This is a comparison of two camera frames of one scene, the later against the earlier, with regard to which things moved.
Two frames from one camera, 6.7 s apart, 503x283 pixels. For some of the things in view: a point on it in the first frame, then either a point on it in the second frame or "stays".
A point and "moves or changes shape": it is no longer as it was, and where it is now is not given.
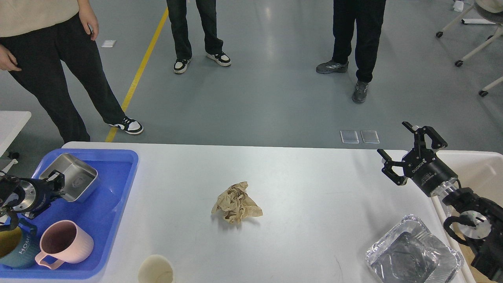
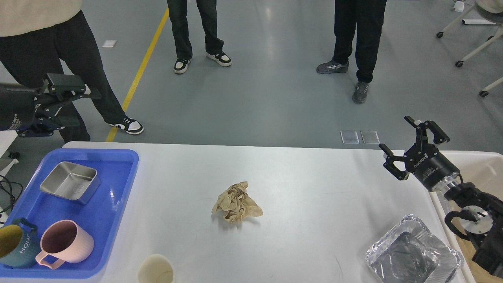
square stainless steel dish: (78, 177) moves or changes shape
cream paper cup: (155, 269) stays
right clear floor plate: (369, 136) stays
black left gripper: (39, 194) -> (21, 105)
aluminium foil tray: (411, 252) stays
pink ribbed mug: (67, 241) stays
